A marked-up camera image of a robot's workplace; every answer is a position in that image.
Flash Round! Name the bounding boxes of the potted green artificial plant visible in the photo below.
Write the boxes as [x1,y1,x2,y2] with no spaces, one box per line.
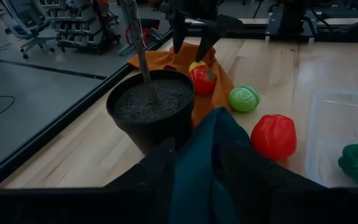
[105,0,196,156]

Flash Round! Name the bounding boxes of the rack of storage bins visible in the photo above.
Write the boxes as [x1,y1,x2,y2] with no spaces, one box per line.
[35,0,121,56]

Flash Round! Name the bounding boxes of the red tomato toy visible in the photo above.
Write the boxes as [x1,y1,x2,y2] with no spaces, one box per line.
[188,65,218,97]

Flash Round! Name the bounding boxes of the red bell pepper toy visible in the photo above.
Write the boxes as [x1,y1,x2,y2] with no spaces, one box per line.
[250,113,298,162]

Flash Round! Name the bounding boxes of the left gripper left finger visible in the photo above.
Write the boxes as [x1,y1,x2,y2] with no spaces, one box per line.
[104,138,177,224]

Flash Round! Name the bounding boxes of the grey office chair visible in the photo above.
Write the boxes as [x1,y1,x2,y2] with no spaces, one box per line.
[0,0,57,60]

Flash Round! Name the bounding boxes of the yellow lemon toy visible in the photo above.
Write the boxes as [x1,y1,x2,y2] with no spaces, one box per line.
[188,60,209,74]

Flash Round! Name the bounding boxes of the dark green cloth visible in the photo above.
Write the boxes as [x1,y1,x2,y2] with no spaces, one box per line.
[168,106,252,224]

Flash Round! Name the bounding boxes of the clear plastic tupperware container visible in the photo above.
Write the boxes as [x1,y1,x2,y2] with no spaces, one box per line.
[305,88,358,189]

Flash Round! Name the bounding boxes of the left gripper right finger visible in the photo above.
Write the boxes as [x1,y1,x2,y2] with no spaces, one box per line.
[219,139,328,200]

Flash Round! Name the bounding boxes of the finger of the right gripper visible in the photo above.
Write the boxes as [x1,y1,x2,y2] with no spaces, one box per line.
[172,11,189,55]
[196,14,244,62]

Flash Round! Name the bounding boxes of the light green cabbage toy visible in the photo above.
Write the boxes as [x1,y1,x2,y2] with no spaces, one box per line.
[227,85,261,113]

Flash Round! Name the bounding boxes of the orange cloth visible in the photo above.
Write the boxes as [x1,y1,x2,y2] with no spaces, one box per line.
[128,41,236,128]

